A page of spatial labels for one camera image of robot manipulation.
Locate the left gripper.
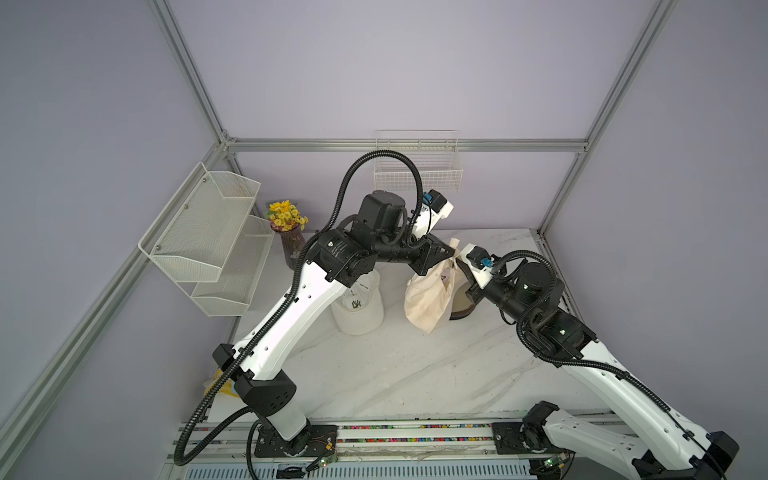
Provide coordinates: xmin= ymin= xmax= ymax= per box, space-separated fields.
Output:
xmin=372 ymin=227 xmax=453 ymax=278

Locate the cream Colorado baseball cap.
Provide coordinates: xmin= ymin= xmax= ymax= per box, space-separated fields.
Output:
xmin=404 ymin=240 xmax=466 ymax=334

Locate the white baseball cap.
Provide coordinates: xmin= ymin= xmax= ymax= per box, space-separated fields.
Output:
xmin=331 ymin=270 xmax=384 ymax=336

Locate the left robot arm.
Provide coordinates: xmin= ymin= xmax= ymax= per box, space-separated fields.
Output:
xmin=213 ymin=190 xmax=455 ymax=455

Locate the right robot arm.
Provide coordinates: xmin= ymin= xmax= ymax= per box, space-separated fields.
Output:
xmin=458 ymin=248 xmax=739 ymax=479

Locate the tan dark-brim baseball cap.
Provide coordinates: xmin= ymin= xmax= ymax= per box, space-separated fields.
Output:
xmin=449 ymin=274 xmax=476 ymax=321

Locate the purple glass vase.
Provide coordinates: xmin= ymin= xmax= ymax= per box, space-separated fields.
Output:
xmin=270 ymin=221 xmax=306 ymax=270

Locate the yellow flower bouquet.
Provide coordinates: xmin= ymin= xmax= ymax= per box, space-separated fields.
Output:
xmin=266 ymin=200 xmax=308 ymax=233

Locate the white two-tier mesh shelf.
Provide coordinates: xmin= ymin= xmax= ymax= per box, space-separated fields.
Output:
xmin=138 ymin=163 xmax=274 ymax=317

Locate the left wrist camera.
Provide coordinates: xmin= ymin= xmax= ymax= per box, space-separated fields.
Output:
xmin=412 ymin=189 xmax=453 ymax=239

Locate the white wire wall basket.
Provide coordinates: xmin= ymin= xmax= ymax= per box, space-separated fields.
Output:
xmin=374 ymin=130 xmax=463 ymax=193

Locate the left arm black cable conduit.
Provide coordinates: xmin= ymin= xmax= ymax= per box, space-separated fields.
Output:
xmin=173 ymin=149 xmax=425 ymax=480

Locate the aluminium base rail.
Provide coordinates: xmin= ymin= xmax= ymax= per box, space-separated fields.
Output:
xmin=159 ymin=417 xmax=647 ymax=479

